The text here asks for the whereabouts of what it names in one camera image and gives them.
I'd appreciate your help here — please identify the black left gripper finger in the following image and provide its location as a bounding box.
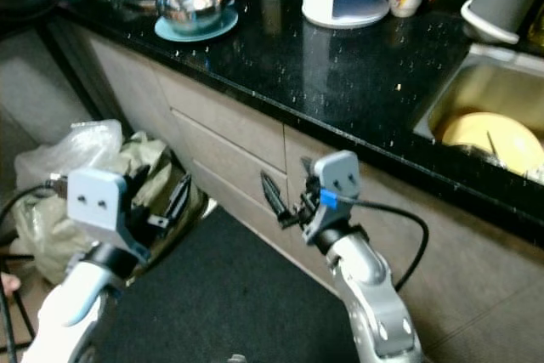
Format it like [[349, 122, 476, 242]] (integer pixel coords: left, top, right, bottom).
[[168, 174, 193, 224]]

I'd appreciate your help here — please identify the beige kitchen cabinet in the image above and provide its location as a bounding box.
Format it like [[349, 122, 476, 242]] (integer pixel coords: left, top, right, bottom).
[[42, 16, 544, 363]]

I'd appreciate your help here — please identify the teal plate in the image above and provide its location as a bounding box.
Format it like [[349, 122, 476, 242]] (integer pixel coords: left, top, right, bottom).
[[155, 6, 240, 43]]

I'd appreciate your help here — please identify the olive green bag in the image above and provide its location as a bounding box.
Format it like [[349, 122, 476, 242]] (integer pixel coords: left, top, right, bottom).
[[13, 130, 212, 289]]

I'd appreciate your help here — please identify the stainless steel sink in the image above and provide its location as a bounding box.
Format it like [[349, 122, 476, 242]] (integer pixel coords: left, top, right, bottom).
[[411, 43, 544, 179]]

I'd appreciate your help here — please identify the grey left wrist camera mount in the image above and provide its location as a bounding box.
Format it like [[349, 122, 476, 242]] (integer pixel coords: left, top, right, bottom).
[[65, 167, 134, 243]]

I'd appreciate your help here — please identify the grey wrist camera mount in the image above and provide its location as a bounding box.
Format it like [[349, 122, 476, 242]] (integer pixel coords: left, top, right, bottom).
[[65, 167, 134, 243], [303, 150, 362, 247]]

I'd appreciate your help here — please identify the stainless steel mixing bowl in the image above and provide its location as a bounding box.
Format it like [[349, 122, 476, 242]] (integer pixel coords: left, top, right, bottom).
[[157, 0, 230, 35]]

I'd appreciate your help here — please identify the yellow plate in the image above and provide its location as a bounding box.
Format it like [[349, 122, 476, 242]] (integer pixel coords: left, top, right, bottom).
[[440, 111, 544, 177]]

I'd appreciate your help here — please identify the dark utensil handle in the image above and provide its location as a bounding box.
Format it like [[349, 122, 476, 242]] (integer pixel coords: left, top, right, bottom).
[[485, 130, 502, 160]]

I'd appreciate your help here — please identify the black wire rack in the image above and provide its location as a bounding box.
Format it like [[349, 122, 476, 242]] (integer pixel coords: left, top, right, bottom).
[[0, 252, 43, 363]]

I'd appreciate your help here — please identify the dark floor mat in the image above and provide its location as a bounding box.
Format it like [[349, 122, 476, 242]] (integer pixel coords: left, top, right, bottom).
[[89, 204, 365, 363]]

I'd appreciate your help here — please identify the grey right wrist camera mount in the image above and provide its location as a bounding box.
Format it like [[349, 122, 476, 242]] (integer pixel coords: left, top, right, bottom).
[[303, 150, 362, 247]]

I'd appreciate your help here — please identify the clear white plastic bag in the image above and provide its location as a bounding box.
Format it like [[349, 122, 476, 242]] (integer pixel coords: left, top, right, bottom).
[[14, 119, 126, 192]]

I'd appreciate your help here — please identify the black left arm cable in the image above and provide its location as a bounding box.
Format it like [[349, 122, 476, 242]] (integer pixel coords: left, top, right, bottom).
[[0, 181, 71, 363]]

